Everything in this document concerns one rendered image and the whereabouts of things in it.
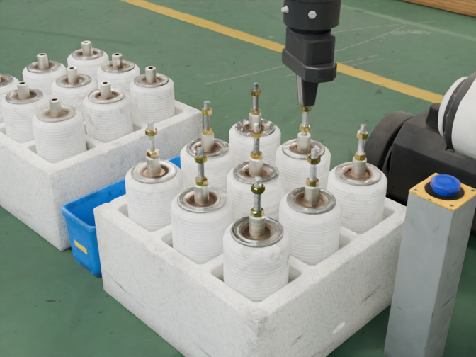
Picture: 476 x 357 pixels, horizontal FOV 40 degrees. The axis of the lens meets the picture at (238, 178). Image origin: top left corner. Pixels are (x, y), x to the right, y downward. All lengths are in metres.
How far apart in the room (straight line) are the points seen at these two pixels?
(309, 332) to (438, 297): 0.20
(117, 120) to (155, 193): 0.34
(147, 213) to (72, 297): 0.25
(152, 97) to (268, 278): 0.60
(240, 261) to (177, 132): 0.57
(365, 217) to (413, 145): 0.31
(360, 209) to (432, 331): 0.21
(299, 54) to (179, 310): 0.44
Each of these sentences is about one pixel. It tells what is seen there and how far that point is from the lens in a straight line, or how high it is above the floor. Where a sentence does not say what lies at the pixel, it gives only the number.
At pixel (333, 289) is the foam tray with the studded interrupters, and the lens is 1.02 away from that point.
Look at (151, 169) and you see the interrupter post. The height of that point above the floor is 0.26.
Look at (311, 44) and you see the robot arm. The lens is 1.03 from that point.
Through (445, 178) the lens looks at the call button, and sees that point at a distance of 0.95.
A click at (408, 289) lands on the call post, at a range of 1.02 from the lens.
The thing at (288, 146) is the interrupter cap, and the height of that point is 0.25.
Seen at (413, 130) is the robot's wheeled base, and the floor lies 0.20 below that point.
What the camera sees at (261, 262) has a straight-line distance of 0.91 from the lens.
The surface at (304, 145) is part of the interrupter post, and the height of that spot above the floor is 0.27.
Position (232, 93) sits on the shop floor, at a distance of 2.01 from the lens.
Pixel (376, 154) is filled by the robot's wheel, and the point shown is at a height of 0.14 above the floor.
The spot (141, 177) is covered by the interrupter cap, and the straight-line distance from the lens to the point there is 1.07.
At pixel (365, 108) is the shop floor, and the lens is 1.95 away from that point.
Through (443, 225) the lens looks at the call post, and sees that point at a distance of 0.93.
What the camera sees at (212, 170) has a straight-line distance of 1.12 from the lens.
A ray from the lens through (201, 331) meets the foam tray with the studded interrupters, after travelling 1.02.
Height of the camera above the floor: 0.79
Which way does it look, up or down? 30 degrees down
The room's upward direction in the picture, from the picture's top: straight up
